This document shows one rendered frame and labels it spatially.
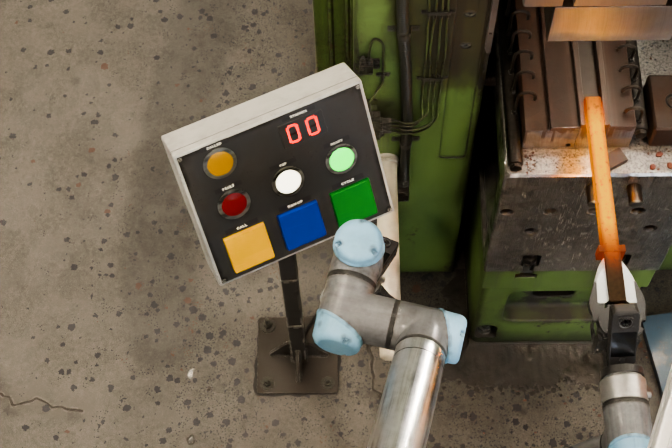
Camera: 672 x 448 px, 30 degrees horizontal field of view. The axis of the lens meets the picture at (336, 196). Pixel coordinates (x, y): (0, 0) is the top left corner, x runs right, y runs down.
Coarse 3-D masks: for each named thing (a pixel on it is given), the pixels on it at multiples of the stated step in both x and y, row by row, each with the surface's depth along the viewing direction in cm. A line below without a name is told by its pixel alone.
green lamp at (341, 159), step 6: (336, 150) 213; (342, 150) 214; (348, 150) 214; (336, 156) 214; (342, 156) 214; (348, 156) 215; (330, 162) 214; (336, 162) 214; (342, 162) 215; (348, 162) 215; (336, 168) 215; (342, 168) 216
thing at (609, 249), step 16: (592, 112) 228; (592, 128) 226; (592, 144) 224; (592, 160) 223; (608, 160) 223; (592, 176) 223; (608, 176) 221; (608, 192) 220; (608, 208) 218; (608, 224) 217; (608, 240) 215; (608, 256) 213; (608, 272) 212; (608, 288) 211; (624, 288) 210
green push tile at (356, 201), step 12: (360, 180) 219; (336, 192) 217; (348, 192) 218; (360, 192) 219; (372, 192) 220; (336, 204) 218; (348, 204) 219; (360, 204) 220; (372, 204) 221; (336, 216) 220; (348, 216) 220; (360, 216) 221
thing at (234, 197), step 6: (228, 198) 210; (234, 198) 210; (240, 198) 211; (222, 204) 210; (228, 204) 211; (234, 204) 211; (240, 204) 211; (246, 204) 212; (228, 210) 211; (234, 210) 212; (240, 210) 212
